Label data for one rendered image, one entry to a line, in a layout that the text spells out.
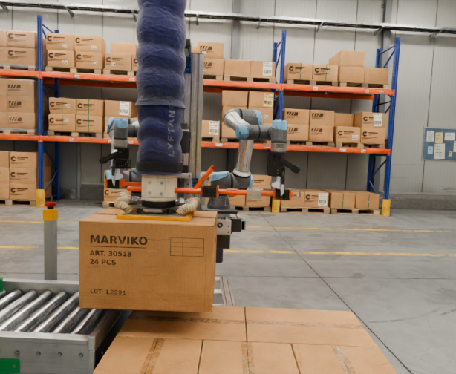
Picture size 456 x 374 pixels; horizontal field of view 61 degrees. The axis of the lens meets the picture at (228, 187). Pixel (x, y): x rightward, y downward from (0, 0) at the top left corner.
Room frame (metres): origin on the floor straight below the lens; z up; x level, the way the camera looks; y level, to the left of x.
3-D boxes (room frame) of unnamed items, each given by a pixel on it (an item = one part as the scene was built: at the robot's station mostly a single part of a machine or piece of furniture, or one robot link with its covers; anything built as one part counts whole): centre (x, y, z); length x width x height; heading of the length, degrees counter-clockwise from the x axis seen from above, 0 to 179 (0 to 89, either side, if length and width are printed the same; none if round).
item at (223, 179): (2.46, 0.05, 1.20); 0.13 x 0.12 x 0.14; 105
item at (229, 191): (2.00, 0.14, 1.20); 0.93 x 0.30 x 0.04; 89
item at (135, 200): (1.89, 0.34, 1.14); 0.34 x 0.25 x 0.06; 89
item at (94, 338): (1.89, 0.54, 0.58); 0.70 x 0.03 x 0.06; 179
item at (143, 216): (1.79, 0.34, 1.10); 0.34 x 0.10 x 0.05; 89
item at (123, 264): (1.88, 0.35, 0.87); 0.60 x 0.40 x 0.40; 90
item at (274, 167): (1.88, -0.23, 1.35); 0.09 x 0.08 x 0.12; 89
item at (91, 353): (1.89, 0.54, 0.47); 0.70 x 0.03 x 0.15; 179
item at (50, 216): (2.40, 1.11, 0.50); 0.07 x 0.07 x 1.00; 89
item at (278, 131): (1.89, -0.24, 1.50); 0.09 x 0.08 x 0.11; 15
